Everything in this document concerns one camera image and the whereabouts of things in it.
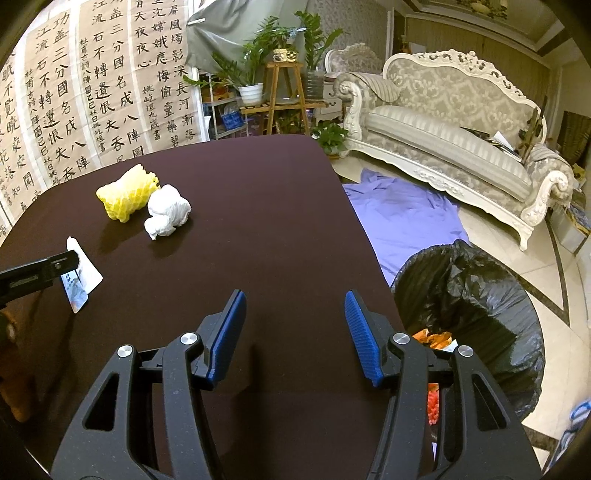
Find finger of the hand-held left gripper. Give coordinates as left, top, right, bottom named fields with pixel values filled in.
left=0, top=250, right=81, bottom=306

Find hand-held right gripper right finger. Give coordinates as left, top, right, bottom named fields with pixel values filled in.
left=345, top=290, right=542, bottom=480

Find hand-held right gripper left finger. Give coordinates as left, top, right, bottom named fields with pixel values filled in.
left=51, top=289, right=247, bottom=480

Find white blue sachet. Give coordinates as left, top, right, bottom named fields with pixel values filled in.
left=61, top=236, right=103, bottom=315

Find black trash bag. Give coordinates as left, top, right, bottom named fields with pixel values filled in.
left=391, top=239, right=547, bottom=424

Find orange crumpled wrapper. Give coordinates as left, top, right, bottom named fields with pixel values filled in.
left=413, top=328, right=456, bottom=354

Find small red mesh net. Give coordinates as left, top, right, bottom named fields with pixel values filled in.
left=427, top=383, right=443, bottom=426

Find brown wooden furniture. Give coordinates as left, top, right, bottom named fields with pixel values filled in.
left=0, top=308, right=34, bottom=422

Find yellow foam fruit net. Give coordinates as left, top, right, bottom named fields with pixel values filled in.
left=95, top=163, right=161, bottom=224

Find purple cloth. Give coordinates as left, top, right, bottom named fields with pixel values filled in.
left=341, top=168, right=472, bottom=288

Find white crumpled tissue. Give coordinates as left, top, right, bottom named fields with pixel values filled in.
left=143, top=184, right=193, bottom=242

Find row of calligraphy paper sheets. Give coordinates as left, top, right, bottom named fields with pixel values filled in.
left=0, top=0, right=207, bottom=241

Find small green plant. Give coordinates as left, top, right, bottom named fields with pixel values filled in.
left=312, top=122, right=351, bottom=157

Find cream ornate sofa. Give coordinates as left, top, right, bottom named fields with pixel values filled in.
left=333, top=48, right=576, bottom=253

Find metal shelf rack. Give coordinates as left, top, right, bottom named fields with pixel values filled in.
left=200, top=89, right=244, bottom=140

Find papers on sofa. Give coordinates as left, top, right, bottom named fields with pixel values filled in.
left=461, top=128, right=519, bottom=156

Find green plant in white pot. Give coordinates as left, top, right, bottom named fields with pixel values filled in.
left=184, top=16, right=279, bottom=106

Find wooden plant stand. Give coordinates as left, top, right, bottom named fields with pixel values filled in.
left=239, top=61, right=329, bottom=138

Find dark wooden ornament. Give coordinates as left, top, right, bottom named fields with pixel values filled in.
left=519, top=106, right=549, bottom=161

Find cream ornate armchair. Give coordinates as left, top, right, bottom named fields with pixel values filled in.
left=324, top=42, right=387, bottom=89

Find tall green plant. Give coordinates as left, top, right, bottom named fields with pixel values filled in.
left=293, top=10, right=345, bottom=101

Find grey hanging cloth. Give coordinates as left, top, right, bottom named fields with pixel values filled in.
left=184, top=0, right=311, bottom=75

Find ceiling chandelier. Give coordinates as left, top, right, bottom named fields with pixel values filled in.
left=461, top=0, right=509, bottom=16

